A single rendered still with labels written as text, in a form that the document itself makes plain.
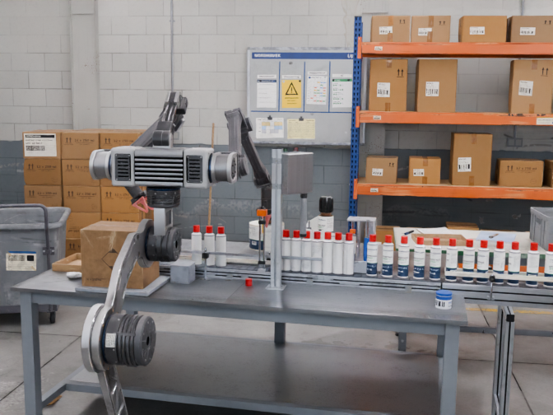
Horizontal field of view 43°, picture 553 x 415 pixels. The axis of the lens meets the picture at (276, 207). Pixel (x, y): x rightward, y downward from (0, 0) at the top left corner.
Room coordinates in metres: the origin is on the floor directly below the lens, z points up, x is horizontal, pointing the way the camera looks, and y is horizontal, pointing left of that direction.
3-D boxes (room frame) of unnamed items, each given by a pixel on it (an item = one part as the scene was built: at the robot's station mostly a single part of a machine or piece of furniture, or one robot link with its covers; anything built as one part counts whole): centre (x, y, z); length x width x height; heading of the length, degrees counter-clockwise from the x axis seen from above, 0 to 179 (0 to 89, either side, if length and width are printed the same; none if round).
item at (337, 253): (3.40, -0.30, 0.98); 0.05 x 0.05 x 0.20
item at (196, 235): (3.55, 0.41, 0.98); 0.05 x 0.05 x 0.20
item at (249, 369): (3.68, 0.09, 0.40); 2.04 x 1.25 x 0.81; 78
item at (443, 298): (3.02, -0.74, 0.87); 0.07 x 0.07 x 0.07
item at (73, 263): (3.67, 0.98, 0.85); 0.30 x 0.26 x 0.04; 78
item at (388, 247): (3.35, -0.54, 0.98); 0.05 x 0.05 x 0.20
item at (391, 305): (3.68, 0.09, 0.82); 2.10 x 1.31 x 0.02; 78
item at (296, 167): (3.36, -0.08, 1.38); 0.17 x 0.10 x 0.19; 133
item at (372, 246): (3.36, -0.47, 0.98); 0.05 x 0.05 x 0.20
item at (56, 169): (6.98, 1.81, 0.70); 1.20 x 0.82 x 1.39; 88
